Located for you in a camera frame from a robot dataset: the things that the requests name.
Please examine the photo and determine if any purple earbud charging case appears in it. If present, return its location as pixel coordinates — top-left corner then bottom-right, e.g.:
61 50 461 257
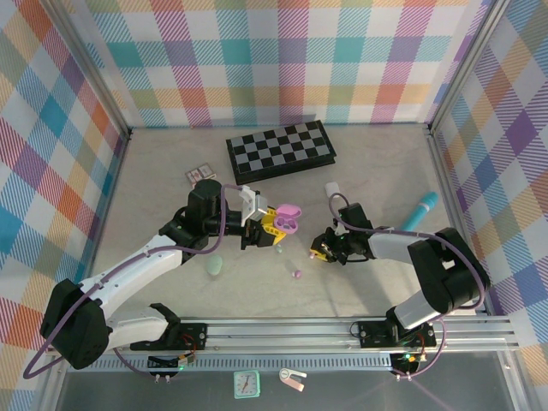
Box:
273 204 303 235

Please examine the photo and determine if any small playing card box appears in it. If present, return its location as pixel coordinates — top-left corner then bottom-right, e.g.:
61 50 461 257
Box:
184 162 217 186

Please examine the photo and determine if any black folding chessboard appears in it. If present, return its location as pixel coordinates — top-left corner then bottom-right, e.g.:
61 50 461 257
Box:
225 120 337 186

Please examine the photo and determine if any teal cylindrical device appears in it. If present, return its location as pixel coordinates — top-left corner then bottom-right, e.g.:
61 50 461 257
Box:
400 191 439 230

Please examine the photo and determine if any perforated metal strip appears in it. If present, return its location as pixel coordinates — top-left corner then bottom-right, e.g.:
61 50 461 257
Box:
92 357 395 372

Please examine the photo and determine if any white and pink clip tool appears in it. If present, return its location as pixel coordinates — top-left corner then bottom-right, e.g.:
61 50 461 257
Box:
277 367 308 392

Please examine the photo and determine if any teal square clock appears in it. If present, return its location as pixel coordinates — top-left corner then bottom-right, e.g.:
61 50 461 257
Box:
233 370 261 400

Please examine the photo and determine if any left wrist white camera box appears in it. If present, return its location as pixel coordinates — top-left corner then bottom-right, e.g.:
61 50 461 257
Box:
238 185 270 227

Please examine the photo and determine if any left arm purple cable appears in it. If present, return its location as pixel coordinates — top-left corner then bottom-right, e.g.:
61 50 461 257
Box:
23 183 249 380

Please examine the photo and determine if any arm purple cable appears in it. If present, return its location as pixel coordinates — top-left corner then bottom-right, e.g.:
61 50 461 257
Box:
23 183 249 380
327 192 489 380

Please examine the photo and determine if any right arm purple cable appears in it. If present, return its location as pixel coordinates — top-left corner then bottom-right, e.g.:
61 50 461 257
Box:
327 192 489 380

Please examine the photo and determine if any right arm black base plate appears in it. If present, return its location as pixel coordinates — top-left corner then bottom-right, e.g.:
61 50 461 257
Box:
356 319 438 350

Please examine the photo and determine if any aluminium frame side bar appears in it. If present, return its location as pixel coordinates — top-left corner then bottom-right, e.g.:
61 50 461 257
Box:
76 128 132 283
426 126 468 236

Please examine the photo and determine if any aluminium mounting rail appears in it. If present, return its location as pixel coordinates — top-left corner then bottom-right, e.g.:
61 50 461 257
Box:
45 316 521 355

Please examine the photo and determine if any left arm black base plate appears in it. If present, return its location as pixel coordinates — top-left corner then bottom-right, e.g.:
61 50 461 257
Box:
162 321 209 352

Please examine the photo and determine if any aluminium frame post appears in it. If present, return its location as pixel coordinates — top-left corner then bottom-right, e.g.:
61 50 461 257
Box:
426 0 515 138
40 0 132 145

